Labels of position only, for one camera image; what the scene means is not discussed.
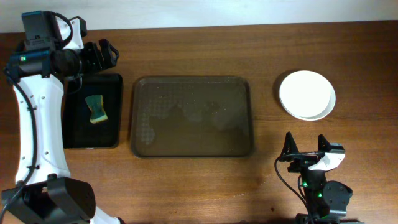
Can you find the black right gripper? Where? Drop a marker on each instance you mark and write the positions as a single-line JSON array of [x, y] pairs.
[[301, 161]]

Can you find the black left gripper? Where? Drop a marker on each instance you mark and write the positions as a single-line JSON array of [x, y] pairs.
[[97, 62]]

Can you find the green yellow sponge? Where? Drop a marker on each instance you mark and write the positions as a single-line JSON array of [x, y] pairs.
[[96, 106]]

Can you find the white plate with sauce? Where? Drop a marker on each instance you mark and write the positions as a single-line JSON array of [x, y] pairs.
[[304, 79]]

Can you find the light blue plate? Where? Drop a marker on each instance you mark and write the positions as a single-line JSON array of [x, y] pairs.
[[310, 104]]

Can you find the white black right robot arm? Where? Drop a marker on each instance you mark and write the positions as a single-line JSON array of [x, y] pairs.
[[325, 201]]

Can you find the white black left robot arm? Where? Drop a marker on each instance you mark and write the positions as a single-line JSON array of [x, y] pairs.
[[45, 192]]

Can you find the small black tray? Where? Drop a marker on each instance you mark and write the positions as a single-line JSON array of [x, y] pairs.
[[78, 132]]

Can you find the large brown serving tray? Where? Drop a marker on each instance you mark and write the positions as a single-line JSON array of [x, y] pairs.
[[199, 117]]

